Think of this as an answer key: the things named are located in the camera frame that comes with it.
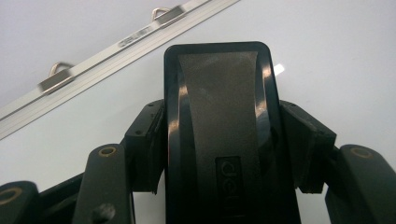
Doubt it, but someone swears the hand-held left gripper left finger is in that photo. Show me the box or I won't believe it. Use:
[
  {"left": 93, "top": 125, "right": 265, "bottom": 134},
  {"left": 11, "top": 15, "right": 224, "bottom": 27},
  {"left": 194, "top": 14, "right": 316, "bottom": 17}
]
[{"left": 120, "top": 99, "right": 167, "bottom": 195}]

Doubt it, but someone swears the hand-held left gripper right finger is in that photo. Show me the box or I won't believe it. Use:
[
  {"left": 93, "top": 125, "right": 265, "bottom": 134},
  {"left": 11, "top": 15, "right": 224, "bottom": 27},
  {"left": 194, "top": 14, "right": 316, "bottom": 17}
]
[{"left": 278, "top": 99, "right": 338, "bottom": 194}]

